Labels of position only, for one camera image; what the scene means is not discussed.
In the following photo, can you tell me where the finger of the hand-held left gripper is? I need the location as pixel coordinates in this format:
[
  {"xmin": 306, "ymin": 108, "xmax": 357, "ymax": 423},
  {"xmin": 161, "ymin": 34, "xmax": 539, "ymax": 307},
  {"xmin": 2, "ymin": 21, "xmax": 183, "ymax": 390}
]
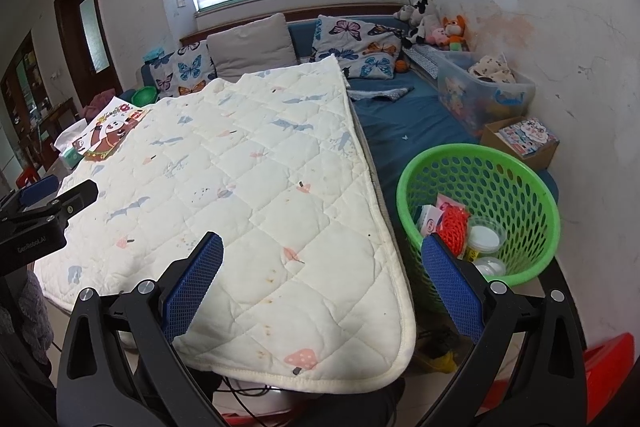
[
  {"xmin": 30, "ymin": 179, "xmax": 99, "ymax": 233},
  {"xmin": 15, "ymin": 174, "xmax": 60, "ymax": 212}
]

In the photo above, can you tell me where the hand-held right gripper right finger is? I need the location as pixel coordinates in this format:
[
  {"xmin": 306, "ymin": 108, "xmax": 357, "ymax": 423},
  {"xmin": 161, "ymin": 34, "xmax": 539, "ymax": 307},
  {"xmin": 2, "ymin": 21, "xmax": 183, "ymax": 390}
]
[{"xmin": 421, "ymin": 232, "xmax": 587, "ymax": 427}]

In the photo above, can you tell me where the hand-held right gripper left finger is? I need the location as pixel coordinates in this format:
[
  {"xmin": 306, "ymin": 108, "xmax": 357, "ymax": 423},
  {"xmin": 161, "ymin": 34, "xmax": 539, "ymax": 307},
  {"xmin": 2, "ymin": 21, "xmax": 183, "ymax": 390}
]
[{"xmin": 56, "ymin": 231, "xmax": 231, "ymax": 427}]

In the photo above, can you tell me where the clear plastic lid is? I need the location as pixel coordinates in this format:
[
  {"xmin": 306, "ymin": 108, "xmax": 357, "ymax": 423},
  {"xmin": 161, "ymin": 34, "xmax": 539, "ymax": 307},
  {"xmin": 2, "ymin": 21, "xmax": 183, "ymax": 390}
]
[{"xmin": 472, "ymin": 257, "xmax": 508, "ymax": 279}]

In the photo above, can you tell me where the red mesh net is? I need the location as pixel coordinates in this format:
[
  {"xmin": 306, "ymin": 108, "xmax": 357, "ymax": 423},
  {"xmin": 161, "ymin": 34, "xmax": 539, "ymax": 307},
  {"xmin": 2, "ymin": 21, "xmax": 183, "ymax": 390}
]
[{"xmin": 440, "ymin": 206, "xmax": 473, "ymax": 258}]

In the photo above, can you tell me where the clear plastic bowl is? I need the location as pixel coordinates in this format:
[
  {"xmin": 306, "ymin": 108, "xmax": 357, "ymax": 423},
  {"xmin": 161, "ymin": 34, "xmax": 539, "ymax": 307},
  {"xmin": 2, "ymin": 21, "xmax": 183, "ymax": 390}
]
[{"xmin": 467, "ymin": 217, "xmax": 506, "ymax": 257}]

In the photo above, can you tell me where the white carton box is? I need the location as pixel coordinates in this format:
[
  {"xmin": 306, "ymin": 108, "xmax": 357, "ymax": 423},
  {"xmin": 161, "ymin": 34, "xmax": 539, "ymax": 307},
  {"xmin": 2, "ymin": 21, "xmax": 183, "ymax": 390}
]
[{"xmin": 416, "ymin": 204, "xmax": 443, "ymax": 239}]

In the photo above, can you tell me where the pink snack packet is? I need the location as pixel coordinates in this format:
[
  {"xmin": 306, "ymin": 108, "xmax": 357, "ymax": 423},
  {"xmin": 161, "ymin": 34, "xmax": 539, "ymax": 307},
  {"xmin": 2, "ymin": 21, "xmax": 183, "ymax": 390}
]
[{"xmin": 434, "ymin": 193, "xmax": 471, "ymax": 228}]

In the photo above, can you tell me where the green plastic basket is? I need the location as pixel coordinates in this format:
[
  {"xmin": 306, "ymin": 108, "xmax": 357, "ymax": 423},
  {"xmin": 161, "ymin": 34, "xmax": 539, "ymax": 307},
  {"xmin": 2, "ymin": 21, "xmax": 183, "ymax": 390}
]
[{"xmin": 396, "ymin": 143, "xmax": 561, "ymax": 315}]

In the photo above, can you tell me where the green tissue pack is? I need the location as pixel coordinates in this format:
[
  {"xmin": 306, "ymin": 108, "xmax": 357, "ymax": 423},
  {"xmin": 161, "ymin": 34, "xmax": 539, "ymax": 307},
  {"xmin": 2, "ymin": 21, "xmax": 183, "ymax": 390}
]
[{"xmin": 54, "ymin": 119, "xmax": 91, "ymax": 170}]

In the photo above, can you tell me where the wooden side table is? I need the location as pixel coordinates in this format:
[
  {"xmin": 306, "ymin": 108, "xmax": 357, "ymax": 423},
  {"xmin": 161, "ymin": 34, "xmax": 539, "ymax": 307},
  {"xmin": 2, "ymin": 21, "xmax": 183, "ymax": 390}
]
[{"xmin": 37, "ymin": 99, "xmax": 81, "ymax": 158}]

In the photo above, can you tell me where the yellow object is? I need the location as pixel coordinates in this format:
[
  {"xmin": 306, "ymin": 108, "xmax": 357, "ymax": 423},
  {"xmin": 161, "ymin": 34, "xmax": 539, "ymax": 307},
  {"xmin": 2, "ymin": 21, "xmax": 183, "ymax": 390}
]
[{"xmin": 417, "ymin": 347, "xmax": 458, "ymax": 375}]

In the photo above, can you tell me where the panda printed bag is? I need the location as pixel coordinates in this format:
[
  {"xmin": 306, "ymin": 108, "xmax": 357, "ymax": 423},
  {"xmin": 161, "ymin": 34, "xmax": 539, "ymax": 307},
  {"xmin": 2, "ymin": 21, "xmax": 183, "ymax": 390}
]
[{"xmin": 82, "ymin": 103, "xmax": 151, "ymax": 162}]

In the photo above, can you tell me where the white quilted blanket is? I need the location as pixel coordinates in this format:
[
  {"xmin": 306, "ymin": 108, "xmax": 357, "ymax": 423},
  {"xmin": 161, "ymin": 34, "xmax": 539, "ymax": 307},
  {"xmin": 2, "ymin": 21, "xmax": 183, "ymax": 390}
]
[{"xmin": 32, "ymin": 56, "xmax": 417, "ymax": 395}]

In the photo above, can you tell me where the maroon cloth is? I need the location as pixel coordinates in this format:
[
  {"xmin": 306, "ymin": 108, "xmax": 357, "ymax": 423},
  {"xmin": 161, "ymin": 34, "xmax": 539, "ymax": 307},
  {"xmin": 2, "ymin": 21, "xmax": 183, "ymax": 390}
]
[{"xmin": 82, "ymin": 91, "xmax": 117, "ymax": 120}]

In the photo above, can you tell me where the wooden shelf cabinet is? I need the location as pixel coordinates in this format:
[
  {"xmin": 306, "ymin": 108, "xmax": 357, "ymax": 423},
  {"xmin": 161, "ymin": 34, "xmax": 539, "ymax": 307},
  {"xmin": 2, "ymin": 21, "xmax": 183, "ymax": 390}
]
[{"xmin": 0, "ymin": 32, "xmax": 51, "ymax": 168}]

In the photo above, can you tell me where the grey star blanket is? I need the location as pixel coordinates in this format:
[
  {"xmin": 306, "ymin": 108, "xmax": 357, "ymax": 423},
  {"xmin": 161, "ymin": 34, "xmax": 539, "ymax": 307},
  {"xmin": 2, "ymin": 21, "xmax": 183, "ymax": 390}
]
[{"xmin": 347, "ymin": 104, "xmax": 418, "ymax": 338}]

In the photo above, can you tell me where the green bowl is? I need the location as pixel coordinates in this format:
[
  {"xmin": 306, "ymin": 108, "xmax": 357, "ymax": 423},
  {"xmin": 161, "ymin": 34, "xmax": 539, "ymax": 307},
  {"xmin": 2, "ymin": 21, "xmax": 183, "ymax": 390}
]
[{"xmin": 131, "ymin": 86, "xmax": 160, "ymax": 105}]

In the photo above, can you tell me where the brown door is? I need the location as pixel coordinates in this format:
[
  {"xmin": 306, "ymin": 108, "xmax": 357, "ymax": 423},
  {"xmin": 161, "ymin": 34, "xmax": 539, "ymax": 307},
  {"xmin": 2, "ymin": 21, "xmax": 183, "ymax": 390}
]
[{"xmin": 54, "ymin": 0, "xmax": 125, "ymax": 95}]

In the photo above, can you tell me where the cardboard box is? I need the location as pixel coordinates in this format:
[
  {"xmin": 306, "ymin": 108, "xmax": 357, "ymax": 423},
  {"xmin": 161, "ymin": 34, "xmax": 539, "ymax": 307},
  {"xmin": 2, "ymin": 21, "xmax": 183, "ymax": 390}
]
[{"xmin": 479, "ymin": 117, "xmax": 561, "ymax": 170}]

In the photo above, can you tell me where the red plastic stool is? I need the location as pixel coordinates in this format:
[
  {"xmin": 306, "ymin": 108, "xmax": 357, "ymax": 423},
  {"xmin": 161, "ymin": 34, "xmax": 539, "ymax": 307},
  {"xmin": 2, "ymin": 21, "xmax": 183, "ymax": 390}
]
[{"xmin": 480, "ymin": 332, "xmax": 635, "ymax": 425}]

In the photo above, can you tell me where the stack of printed packets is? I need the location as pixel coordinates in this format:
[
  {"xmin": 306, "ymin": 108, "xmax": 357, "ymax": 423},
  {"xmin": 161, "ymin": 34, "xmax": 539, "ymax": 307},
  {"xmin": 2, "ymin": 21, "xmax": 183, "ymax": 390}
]
[{"xmin": 497, "ymin": 117, "xmax": 558, "ymax": 158}]

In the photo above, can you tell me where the butterfly print pillow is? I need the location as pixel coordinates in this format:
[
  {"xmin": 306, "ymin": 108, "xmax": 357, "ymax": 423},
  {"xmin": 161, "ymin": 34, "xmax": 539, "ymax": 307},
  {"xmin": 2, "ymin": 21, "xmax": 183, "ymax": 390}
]
[
  {"xmin": 149, "ymin": 41, "xmax": 218, "ymax": 100},
  {"xmin": 310, "ymin": 14, "xmax": 403, "ymax": 80}
]

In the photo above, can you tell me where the blue mattress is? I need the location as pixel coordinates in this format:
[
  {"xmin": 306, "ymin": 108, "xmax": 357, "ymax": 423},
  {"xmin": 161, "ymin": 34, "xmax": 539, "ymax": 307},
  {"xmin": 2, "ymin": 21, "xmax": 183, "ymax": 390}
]
[{"xmin": 135, "ymin": 14, "xmax": 560, "ymax": 218}]

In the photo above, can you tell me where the clear storage bin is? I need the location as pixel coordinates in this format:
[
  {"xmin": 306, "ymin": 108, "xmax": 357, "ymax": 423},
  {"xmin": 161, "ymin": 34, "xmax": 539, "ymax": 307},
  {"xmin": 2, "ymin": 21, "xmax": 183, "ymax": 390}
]
[{"xmin": 437, "ymin": 52, "xmax": 537, "ymax": 138}]

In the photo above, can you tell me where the patterned grey cloth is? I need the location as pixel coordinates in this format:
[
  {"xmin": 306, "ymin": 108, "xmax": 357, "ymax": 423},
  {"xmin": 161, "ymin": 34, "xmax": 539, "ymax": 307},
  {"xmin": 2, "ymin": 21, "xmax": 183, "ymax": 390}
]
[{"xmin": 346, "ymin": 86, "xmax": 416, "ymax": 102}]

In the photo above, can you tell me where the spotted white cloth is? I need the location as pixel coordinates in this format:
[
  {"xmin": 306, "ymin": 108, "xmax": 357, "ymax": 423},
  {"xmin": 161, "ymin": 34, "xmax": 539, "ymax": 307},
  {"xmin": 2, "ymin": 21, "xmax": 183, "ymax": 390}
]
[{"xmin": 467, "ymin": 54, "xmax": 516, "ymax": 84}]

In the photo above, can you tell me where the grey striped panel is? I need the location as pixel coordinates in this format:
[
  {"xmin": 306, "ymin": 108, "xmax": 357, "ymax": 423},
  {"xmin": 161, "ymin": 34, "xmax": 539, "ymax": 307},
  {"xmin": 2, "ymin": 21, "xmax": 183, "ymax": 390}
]
[{"xmin": 404, "ymin": 44, "xmax": 441, "ymax": 80}]

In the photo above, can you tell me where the beige cushion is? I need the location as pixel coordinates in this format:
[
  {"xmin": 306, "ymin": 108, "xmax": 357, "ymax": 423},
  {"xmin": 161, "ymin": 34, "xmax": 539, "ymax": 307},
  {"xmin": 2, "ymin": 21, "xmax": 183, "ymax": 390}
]
[{"xmin": 206, "ymin": 13, "xmax": 299, "ymax": 82}]

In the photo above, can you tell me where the orange fox plush toy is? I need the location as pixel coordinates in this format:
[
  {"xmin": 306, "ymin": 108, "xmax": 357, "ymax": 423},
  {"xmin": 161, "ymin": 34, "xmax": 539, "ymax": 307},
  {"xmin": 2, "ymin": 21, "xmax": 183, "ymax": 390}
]
[{"xmin": 442, "ymin": 14, "xmax": 471, "ymax": 52}]

